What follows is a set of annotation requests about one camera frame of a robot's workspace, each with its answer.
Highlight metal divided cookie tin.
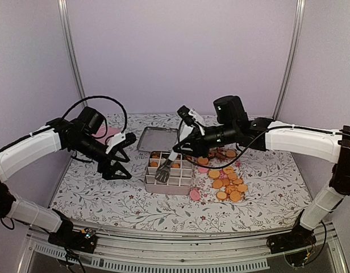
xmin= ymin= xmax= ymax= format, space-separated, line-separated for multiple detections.
xmin=144 ymin=151 xmax=193 ymax=196

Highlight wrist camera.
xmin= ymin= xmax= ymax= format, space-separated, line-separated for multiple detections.
xmin=105 ymin=132 xmax=136 ymax=154
xmin=177 ymin=105 xmax=206 ymax=136

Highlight metal tongs white handle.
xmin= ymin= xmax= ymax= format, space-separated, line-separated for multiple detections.
xmin=155 ymin=150 xmax=178 ymax=184

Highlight pink plate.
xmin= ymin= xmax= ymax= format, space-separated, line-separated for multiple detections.
xmin=93 ymin=126 xmax=121 ymax=143

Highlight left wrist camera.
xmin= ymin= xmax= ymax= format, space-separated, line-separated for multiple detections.
xmin=105 ymin=132 xmax=136 ymax=154

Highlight front aluminium rail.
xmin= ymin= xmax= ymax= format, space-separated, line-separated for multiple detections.
xmin=18 ymin=221 xmax=350 ymax=272

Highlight floral tablecloth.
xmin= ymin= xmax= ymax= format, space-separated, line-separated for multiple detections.
xmin=48 ymin=113 xmax=315 ymax=234

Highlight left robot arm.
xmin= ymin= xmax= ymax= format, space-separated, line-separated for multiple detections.
xmin=0 ymin=107 xmax=136 ymax=247

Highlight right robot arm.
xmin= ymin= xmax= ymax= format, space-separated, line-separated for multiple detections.
xmin=172 ymin=96 xmax=350 ymax=248

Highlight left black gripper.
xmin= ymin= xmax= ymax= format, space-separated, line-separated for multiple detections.
xmin=71 ymin=132 xmax=132 ymax=180

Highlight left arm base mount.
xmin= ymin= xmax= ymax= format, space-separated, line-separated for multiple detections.
xmin=48 ymin=226 xmax=98 ymax=254

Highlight floral cookie tray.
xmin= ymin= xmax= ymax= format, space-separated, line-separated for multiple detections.
xmin=190 ymin=148 xmax=248 ymax=204

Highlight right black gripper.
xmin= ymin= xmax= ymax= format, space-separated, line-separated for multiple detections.
xmin=173 ymin=122 xmax=238 ymax=158

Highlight pink round cookie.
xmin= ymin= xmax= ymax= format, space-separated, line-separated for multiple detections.
xmin=189 ymin=189 xmax=201 ymax=201

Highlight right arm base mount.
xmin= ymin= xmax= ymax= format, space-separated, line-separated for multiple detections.
xmin=266 ymin=226 xmax=316 ymax=267

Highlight metal tin lid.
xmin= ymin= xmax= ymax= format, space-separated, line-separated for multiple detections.
xmin=137 ymin=126 xmax=178 ymax=152

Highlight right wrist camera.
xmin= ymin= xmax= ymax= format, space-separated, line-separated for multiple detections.
xmin=177 ymin=105 xmax=206 ymax=136

